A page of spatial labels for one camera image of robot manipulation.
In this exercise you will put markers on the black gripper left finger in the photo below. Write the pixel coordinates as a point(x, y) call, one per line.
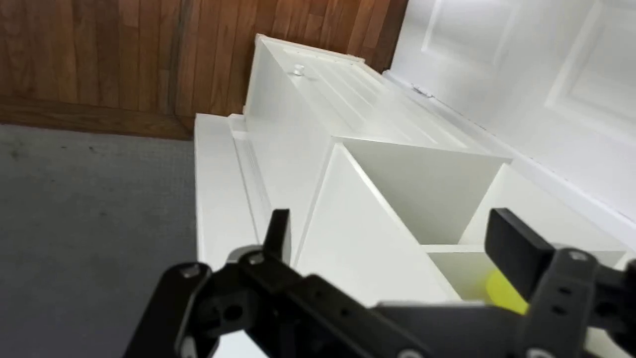
point(264, 306)

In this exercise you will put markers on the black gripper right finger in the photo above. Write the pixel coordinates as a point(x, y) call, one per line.
point(519, 252)

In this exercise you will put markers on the yellow plastic cup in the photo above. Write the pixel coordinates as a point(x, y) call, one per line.
point(499, 292)

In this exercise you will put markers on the white shelf unit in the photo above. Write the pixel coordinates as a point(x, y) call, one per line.
point(358, 226)

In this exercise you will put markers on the white panelled door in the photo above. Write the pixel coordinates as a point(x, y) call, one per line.
point(529, 61)

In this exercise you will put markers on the grey floor rug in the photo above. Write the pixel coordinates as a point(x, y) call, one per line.
point(80, 232)

